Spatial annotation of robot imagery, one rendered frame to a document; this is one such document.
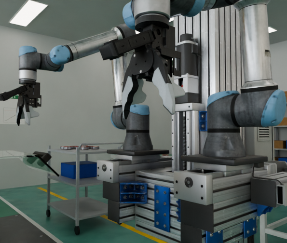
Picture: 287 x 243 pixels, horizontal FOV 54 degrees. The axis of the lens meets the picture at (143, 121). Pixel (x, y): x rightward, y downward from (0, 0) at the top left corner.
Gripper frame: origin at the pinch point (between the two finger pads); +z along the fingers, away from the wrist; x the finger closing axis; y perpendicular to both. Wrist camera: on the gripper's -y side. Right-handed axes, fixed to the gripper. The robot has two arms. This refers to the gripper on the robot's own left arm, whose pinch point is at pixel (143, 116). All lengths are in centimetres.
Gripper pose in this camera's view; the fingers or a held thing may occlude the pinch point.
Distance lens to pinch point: 55.7
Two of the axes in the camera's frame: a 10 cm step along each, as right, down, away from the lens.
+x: -6.4, 0.5, 7.7
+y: 7.7, 0.5, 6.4
